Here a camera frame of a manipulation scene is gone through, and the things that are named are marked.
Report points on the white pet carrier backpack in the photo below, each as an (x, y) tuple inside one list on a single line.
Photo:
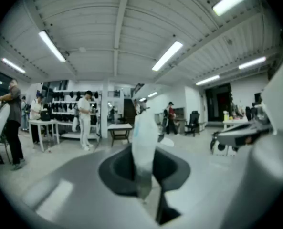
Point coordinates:
[(233, 150), (221, 148)]

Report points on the white shelf rack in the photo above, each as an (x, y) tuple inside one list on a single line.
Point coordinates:
[(69, 135)]

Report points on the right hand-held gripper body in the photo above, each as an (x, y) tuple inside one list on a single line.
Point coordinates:
[(239, 133)]

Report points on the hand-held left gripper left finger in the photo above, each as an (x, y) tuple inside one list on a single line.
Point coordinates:
[(84, 187)]

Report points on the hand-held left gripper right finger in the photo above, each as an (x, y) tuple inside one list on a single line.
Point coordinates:
[(203, 187)]

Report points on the low white-topped table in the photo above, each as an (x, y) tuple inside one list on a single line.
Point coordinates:
[(119, 127)]

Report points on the black office chair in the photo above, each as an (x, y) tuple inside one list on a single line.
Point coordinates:
[(193, 123)]

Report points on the rows of dark hanging items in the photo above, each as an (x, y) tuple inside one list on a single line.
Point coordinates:
[(62, 107)]

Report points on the cluttered white table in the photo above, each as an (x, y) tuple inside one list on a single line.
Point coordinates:
[(234, 123)]

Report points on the black bag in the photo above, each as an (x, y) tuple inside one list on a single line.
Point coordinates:
[(45, 115)]

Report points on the white rectangular table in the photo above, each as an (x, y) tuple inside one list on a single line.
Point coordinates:
[(43, 122)]

